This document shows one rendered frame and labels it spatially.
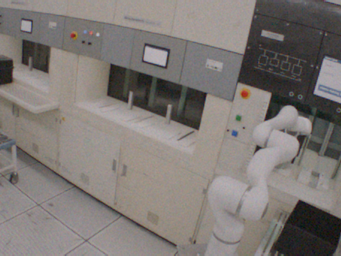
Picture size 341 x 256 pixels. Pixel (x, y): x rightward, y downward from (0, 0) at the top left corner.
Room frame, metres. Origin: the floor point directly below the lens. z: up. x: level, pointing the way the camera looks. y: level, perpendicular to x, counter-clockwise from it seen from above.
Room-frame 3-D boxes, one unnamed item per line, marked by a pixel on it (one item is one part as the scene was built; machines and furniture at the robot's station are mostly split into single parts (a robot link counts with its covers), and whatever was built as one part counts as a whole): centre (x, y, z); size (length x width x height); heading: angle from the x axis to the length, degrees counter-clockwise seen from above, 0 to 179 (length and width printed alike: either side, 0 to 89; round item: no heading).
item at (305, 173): (1.68, -1.02, 0.89); 0.22 x 0.21 x 0.04; 152
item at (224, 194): (0.95, -0.28, 1.07); 0.19 x 0.12 x 0.24; 59
